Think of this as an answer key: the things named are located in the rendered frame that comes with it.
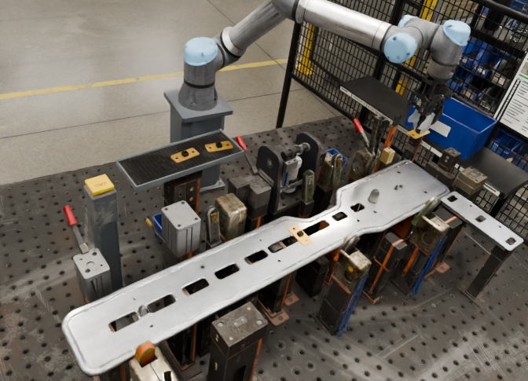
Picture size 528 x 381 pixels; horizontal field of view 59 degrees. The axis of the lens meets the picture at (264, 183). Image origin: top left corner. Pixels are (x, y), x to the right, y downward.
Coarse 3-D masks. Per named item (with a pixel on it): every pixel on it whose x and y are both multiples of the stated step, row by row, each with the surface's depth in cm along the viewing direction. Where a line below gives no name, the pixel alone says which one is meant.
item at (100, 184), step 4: (100, 176) 130; (104, 176) 131; (88, 180) 128; (92, 180) 129; (96, 180) 129; (100, 180) 129; (104, 180) 129; (108, 180) 130; (88, 184) 127; (92, 184) 127; (96, 184) 128; (100, 184) 128; (104, 184) 128; (108, 184) 128; (88, 188) 127; (92, 188) 126; (96, 188) 127; (100, 188) 127; (104, 188) 127; (108, 188) 127; (112, 188) 128; (92, 192) 125; (96, 192) 126; (100, 192) 127
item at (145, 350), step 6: (150, 342) 101; (138, 348) 99; (144, 348) 99; (150, 348) 100; (138, 354) 99; (144, 354) 99; (150, 354) 102; (138, 360) 101; (144, 360) 102; (150, 360) 105; (144, 366) 106
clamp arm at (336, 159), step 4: (332, 156) 163; (336, 156) 162; (340, 156) 164; (332, 160) 164; (336, 160) 163; (340, 160) 164; (332, 164) 164; (336, 164) 164; (340, 164) 164; (336, 168) 165; (340, 168) 166; (332, 172) 166; (336, 172) 166; (340, 172) 167; (332, 176) 166; (336, 176) 167; (332, 180) 167; (336, 180) 168; (328, 184) 169; (332, 184) 168; (336, 184) 169
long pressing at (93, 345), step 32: (352, 192) 165; (384, 192) 168; (416, 192) 170; (448, 192) 173; (288, 224) 149; (352, 224) 153; (384, 224) 155; (224, 256) 135; (288, 256) 138; (320, 256) 141; (128, 288) 122; (160, 288) 124; (224, 288) 126; (256, 288) 128; (64, 320) 113; (96, 320) 114; (160, 320) 117; (192, 320) 118; (96, 352) 108; (128, 352) 109
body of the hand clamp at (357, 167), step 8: (360, 152) 176; (360, 160) 176; (368, 160) 173; (352, 168) 181; (360, 168) 178; (368, 168) 177; (352, 176) 182; (360, 176) 179; (352, 208) 191; (344, 216) 194
